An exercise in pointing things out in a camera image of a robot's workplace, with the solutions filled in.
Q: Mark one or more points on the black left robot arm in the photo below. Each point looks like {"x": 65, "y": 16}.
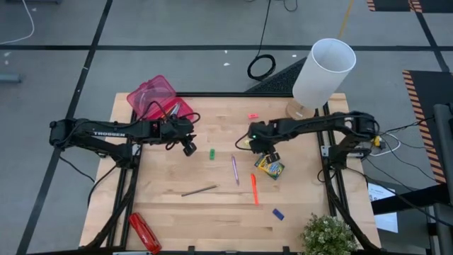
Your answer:
{"x": 106, "y": 132}

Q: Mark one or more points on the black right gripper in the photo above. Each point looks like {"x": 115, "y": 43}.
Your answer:
{"x": 262, "y": 136}

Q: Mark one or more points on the black hazard striped floor mat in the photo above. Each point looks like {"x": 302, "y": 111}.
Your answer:
{"x": 393, "y": 4}
{"x": 431, "y": 88}

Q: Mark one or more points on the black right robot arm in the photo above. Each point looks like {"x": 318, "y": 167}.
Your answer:
{"x": 318, "y": 125}

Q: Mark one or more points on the pink plastic pencil case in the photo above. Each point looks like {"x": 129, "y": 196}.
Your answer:
{"x": 152, "y": 92}

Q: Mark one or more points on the blue eraser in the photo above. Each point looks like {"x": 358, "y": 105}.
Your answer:
{"x": 278, "y": 214}

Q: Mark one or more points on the grey metal post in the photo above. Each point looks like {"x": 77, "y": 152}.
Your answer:
{"x": 442, "y": 159}

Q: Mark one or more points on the white paper sheet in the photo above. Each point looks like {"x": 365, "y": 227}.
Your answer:
{"x": 387, "y": 221}

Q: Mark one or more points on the white shade table lamp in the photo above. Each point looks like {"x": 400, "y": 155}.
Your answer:
{"x": 323, "y": 74}

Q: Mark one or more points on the yellow green crayon box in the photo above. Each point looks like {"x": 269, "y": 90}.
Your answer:
{"x": 274, "y": 170}

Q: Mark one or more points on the green eraser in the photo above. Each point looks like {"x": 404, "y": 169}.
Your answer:
{"x": 212, "y": 154}

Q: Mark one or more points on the small yellow eraser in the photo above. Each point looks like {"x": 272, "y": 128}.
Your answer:
{"x": 247, "y": 143}

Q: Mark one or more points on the small potted green plant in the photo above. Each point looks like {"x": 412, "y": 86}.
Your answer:
{"x": 327, "y": 235}

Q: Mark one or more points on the black metal beam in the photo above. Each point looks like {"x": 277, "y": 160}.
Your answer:
{"x": 407, "y": 200}

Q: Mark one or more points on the red stapler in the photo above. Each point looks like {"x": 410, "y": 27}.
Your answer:
{"x": 145, "y": 233}

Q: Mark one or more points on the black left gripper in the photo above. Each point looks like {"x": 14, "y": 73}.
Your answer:
{"x": 175, "y": 129}

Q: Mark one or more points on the purple pen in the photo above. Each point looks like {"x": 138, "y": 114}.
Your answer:
{"x": 235, "y": 170}

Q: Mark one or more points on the grey floor bar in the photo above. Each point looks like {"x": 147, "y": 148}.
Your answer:
{"x": 8, "y": 78}

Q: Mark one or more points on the dark grey pencil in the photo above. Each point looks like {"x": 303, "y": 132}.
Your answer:
{"x": 200, "y": 190}

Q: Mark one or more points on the pink red eraser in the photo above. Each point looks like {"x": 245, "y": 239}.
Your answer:
{"x": 253, "y": 115}

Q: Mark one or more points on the yellow orange pencil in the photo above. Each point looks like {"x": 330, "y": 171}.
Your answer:
{"x": 166, "y": 114}

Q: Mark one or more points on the black ribbed floor mat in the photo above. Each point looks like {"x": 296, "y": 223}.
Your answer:
{"x": 279, "y": 83}

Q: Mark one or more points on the orange highlighter marker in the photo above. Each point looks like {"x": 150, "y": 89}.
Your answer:
{"x": 254, "y": 189}

